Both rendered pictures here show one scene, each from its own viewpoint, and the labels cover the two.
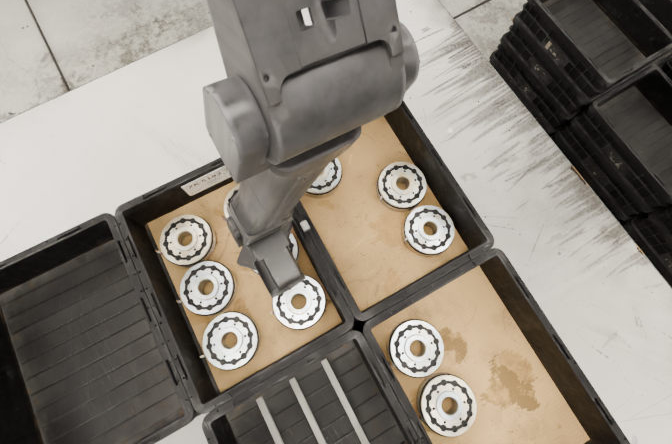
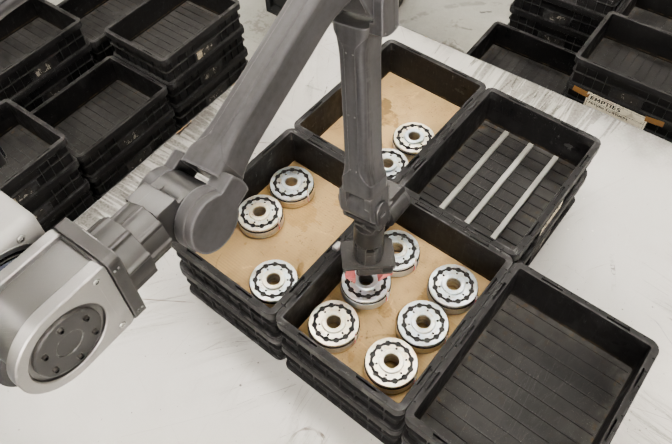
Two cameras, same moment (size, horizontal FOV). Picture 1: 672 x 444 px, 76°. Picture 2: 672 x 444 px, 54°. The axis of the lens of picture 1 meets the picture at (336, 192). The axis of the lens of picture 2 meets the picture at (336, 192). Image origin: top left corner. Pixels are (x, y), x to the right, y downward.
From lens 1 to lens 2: 0.92 m
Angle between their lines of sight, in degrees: 45
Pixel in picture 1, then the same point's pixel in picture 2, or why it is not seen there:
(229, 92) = not seen: outside the picture
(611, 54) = (15, 152)
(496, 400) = (394, 119)
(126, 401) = (545, 351)
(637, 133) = (94, 129)
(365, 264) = (340, 222)
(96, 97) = not seen: outside the picture
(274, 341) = (435, 262)
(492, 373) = not seen: hidden behind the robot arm
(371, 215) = (295, 232)
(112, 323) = (497, 399)
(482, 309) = (336, 141)
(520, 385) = not seen: hidden behind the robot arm
